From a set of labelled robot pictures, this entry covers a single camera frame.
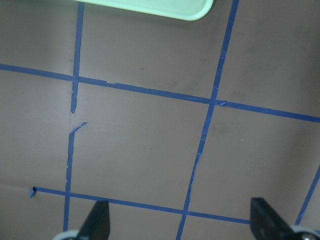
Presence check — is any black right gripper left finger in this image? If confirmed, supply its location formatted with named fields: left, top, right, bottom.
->
left=75, top=200, right=111, bottom=240

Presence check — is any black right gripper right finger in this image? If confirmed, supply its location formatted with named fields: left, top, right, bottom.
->
left=250, top=197, right=295, bottom=240

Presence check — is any light green plastic tray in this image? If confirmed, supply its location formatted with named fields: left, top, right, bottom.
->
left=84, top=0, right=214, bottom=21

